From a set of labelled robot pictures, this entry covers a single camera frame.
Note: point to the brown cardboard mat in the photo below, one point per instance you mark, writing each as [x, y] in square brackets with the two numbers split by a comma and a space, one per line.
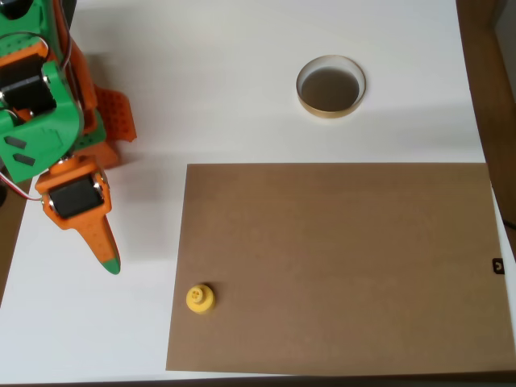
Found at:
[334, 266]

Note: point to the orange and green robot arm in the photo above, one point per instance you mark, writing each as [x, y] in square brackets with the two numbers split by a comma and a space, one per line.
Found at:
[40, 137]

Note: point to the orange robot base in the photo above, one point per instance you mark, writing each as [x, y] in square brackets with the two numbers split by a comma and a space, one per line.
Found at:
[119, 115]

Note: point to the round shallow dish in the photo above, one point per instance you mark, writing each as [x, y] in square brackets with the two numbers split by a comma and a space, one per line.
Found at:
[330, 90]

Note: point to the yellow plastic peg piece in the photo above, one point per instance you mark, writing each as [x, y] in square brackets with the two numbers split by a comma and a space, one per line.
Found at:
[200, 299]

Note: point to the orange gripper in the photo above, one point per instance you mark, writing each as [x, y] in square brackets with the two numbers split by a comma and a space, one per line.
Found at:
[74, 202]

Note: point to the white paper sheet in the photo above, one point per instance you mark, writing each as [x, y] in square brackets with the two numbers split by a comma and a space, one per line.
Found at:
[363, 137]

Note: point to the small black tag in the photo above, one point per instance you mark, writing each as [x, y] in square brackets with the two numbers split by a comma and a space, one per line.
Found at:
[498, 266]

